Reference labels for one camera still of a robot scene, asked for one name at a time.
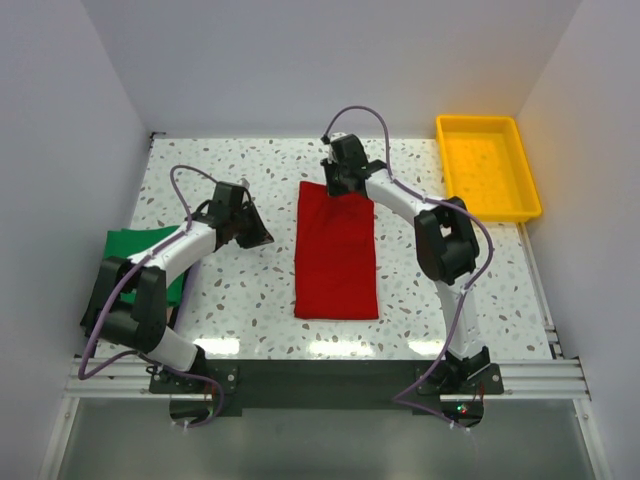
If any red t shirt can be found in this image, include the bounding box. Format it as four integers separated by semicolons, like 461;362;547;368
294;181;379;321

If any green folded t shirt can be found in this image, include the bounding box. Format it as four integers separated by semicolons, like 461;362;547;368
103;225;187;308

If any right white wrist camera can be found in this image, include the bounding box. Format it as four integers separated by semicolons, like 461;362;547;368
325;132;346;144

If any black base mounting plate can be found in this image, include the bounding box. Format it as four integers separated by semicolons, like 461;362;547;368
146;360;504;422

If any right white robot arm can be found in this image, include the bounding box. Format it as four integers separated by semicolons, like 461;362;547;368
321;134;491;393

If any aluminium frame rail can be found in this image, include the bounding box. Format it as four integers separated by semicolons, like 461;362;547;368
37;319;616;480

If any yellow plastic bin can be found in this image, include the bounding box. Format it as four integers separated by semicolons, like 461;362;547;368
436;115;543;223

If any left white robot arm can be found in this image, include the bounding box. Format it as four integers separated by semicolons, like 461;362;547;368
81;182;273;392

